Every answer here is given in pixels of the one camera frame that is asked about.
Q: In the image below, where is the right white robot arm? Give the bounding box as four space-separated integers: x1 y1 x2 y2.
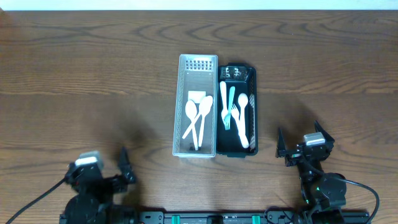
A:
275 121 347 223

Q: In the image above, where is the white plastic fork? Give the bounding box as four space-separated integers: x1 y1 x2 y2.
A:
231 104 249 149

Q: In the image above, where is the pink plastic spoon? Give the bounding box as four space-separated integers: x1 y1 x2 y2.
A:
238 93 248 134

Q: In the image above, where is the dark green mesh basket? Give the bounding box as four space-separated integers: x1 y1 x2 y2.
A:
216 63 258 157

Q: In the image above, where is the mint green plastic fork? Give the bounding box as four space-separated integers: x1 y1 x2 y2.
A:
224 86 235 130

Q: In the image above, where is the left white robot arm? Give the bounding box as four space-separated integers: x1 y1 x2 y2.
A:
59 147 295 223

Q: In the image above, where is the clear plastic mesh basket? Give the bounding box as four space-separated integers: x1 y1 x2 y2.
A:
172 54 218 158

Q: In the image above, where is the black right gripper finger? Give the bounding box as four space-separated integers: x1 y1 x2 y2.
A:
314 120 335 146
275 128 287 158

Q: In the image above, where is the white plastic spoon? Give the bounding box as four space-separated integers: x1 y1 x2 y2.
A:
185 100 198 151
198 96 213 147
182 114 200 139

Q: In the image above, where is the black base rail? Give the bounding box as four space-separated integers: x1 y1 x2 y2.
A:
59 205 370 224

